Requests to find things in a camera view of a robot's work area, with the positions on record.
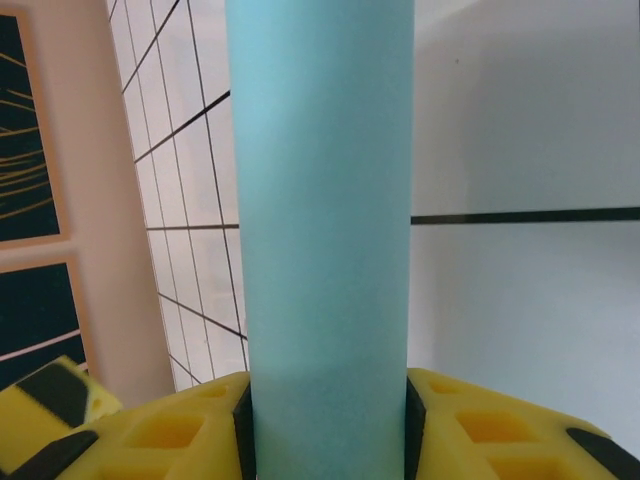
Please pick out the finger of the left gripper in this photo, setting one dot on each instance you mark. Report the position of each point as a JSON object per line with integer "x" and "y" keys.
{"x": 50, "y": 395}

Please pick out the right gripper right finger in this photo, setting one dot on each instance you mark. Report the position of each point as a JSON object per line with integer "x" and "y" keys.
{"x": 500, "y": 435}

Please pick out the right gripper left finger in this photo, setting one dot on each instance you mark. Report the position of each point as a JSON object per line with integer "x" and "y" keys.
{"x": 165, "y": 435}

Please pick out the wall panel with gold leaves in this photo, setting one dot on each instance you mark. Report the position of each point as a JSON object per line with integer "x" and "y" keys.
{"x": 20, "y": 150}

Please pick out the light blue paper sheet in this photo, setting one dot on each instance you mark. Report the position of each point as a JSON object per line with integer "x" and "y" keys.
{"x": 320, "y": 200}

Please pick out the wall panel with pink flowers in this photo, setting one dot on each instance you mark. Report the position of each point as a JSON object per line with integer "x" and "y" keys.
{"x": 35, "y": 310}

